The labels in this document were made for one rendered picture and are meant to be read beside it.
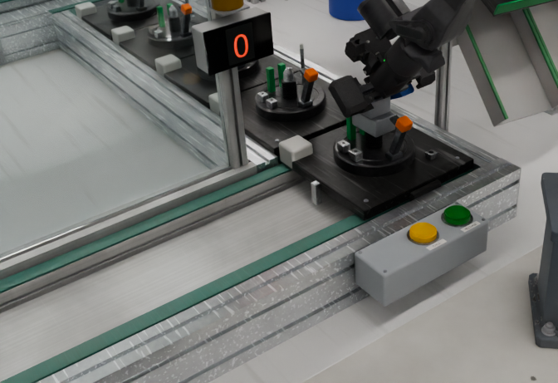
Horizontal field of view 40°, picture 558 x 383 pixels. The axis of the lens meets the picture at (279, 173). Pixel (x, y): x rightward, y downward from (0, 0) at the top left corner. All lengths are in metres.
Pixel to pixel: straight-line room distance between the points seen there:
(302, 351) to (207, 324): 0.16
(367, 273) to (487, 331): 0.19
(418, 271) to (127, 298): 0.43
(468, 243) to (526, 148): 0.45
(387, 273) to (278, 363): 0.20
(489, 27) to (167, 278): 0.74
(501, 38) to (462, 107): 0.30
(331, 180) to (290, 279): 0.25
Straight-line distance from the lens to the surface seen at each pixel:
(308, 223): 1.28
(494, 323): 1.20
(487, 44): 1.47
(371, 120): 1.29
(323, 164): 1.33
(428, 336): 1.16
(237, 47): 1.22
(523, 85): 1.47
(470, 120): 1.70
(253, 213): 1.32
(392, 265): 1.12
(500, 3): 1.37
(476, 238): 1.22
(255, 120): 1.49
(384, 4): 1.18
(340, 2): 2.23
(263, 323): 1.11
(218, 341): 1.08
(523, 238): 1.36
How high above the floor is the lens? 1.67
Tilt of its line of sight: 32 degrees down
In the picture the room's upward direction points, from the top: 5 degrees counter-clockwise
